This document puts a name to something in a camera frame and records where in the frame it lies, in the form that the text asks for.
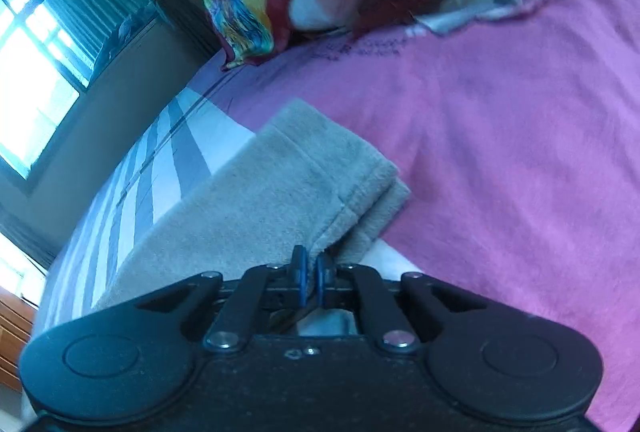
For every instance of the large window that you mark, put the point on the large window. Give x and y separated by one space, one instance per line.
35 62

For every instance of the white crumpled cloth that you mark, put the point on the white crumpled cloth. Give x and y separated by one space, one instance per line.
475 2

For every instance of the pink and grey striped bed sheet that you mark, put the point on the pink and grey striped bed sheet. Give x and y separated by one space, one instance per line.
500 137

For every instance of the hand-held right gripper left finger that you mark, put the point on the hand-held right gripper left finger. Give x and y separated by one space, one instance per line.
300 279

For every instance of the wooden furniture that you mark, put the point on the wooden furniture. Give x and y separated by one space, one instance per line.
12 342

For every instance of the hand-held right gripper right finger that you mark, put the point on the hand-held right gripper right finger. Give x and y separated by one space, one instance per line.
324 282

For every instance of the small window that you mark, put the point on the small window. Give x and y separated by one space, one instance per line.
12 269

